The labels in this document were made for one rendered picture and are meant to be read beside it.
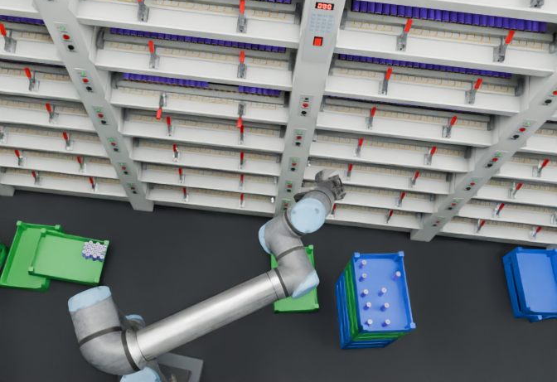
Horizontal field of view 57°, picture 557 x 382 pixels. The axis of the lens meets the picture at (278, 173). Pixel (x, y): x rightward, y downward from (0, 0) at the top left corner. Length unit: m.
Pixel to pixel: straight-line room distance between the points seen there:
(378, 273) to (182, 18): 1.27
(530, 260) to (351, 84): 1.53
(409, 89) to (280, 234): 0.59
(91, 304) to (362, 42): 1.02
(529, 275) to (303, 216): 1.58
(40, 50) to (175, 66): 0.41
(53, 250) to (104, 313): 1.14
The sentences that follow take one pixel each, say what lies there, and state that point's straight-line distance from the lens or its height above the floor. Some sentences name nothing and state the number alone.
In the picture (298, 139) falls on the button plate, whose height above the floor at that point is 0.85.
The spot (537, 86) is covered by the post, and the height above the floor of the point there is 1.26.
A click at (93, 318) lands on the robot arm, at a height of 0.98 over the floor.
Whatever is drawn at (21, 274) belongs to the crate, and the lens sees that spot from 2.71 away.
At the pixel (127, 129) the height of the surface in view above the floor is 0.76.
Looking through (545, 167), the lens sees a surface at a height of 0.77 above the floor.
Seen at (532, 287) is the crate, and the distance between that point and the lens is 2.77.
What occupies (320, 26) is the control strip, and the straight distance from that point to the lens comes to 1.38.
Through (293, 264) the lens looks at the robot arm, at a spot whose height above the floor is 1.03.
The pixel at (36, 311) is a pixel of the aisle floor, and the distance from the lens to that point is 2.64.
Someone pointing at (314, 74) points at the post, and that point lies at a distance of 1.53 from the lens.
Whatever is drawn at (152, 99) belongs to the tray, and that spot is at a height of 0.96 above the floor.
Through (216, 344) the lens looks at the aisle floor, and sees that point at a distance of 2.45.
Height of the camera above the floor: 2.42
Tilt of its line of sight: 63 degrees down
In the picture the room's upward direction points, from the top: 8 degrees clockwise
